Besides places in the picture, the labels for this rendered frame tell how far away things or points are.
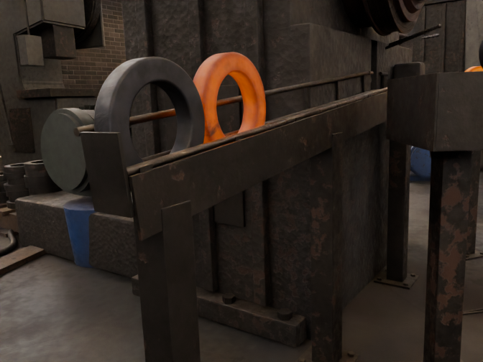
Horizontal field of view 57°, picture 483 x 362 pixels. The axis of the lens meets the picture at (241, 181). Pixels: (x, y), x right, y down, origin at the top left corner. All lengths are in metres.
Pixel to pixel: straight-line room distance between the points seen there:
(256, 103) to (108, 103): 0.33
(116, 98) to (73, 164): 1.49
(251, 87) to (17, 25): 4.88
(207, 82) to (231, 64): 0.07
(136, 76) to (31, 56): 4.59
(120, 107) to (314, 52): 0.72
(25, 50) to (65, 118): 3.15
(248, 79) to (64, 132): 1.38
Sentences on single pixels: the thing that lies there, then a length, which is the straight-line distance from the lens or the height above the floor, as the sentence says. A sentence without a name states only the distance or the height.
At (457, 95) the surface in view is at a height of 0.68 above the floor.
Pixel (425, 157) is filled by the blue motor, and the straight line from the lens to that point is 3.63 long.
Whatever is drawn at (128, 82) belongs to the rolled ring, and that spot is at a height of 0.71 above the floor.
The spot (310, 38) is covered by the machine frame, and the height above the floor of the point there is 0.83.
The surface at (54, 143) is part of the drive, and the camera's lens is 2.15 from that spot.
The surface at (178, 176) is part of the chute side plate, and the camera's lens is 0.61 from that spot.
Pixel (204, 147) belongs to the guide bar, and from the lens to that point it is 0.66.
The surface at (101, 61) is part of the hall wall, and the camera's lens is 8.30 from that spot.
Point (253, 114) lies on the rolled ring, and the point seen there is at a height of 0.66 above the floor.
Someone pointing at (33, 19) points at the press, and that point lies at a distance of 5.41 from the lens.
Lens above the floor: 0.69
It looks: 10 degrees down
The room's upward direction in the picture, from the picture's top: 2 degrees counter-clockwise
